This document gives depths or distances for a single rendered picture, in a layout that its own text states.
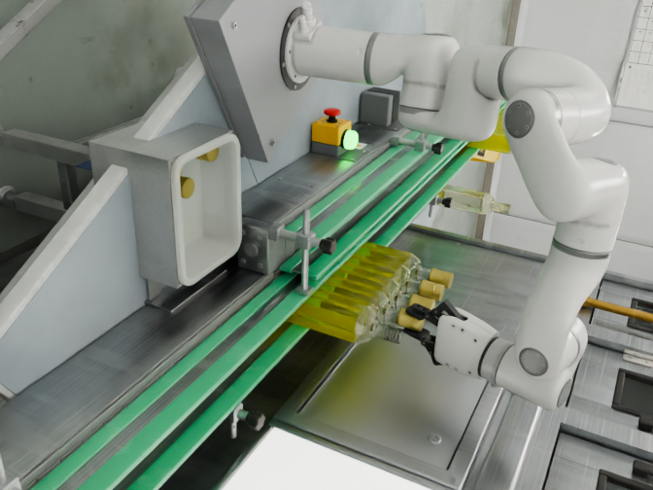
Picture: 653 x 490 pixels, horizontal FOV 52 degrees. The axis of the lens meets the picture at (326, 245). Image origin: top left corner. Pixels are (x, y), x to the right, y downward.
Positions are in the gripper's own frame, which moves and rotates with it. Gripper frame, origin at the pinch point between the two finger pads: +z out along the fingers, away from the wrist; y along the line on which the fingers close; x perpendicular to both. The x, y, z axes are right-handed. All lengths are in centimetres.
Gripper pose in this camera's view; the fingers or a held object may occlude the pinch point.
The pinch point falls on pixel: (417, 321)
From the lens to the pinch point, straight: 125.9
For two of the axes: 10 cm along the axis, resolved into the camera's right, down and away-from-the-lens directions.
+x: -6.7, 3.2, -6.8
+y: 0.4, -8.9, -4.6
